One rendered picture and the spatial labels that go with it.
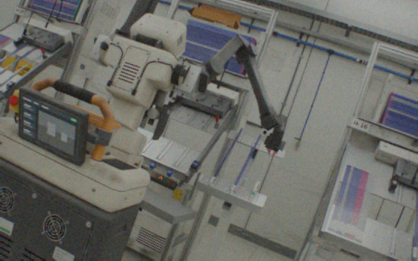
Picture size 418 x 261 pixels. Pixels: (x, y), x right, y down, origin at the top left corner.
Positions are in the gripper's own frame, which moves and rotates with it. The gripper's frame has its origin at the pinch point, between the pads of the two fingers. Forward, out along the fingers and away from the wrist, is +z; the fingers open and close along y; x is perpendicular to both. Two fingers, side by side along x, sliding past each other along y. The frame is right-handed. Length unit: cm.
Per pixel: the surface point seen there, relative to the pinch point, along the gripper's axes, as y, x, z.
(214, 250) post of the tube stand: 10, 36, 49
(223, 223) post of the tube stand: 10.7, 25.5, 37.1
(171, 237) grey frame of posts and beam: 34, 41, 47
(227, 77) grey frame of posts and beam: 48, -60, 6
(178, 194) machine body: 47, 7, 55
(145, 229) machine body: 59, 27, 78
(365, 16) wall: -34, -252, 7
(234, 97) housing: 38, -50, 12
